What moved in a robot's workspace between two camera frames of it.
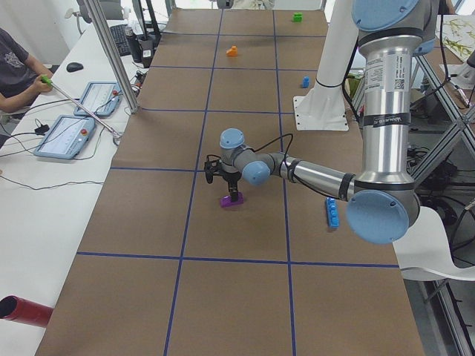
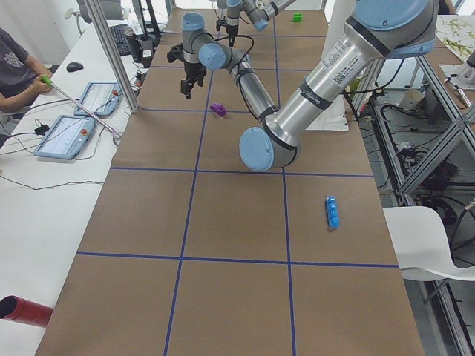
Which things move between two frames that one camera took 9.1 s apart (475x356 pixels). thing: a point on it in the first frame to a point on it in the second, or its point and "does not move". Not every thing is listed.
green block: x=297 y=17 does not move
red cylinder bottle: x=15 y=308 does not move
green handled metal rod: x=49 y=82 does not move
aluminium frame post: x=115 y=61 does not move
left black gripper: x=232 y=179 to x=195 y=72
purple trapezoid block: x=226 y=201 to x=219 y=109
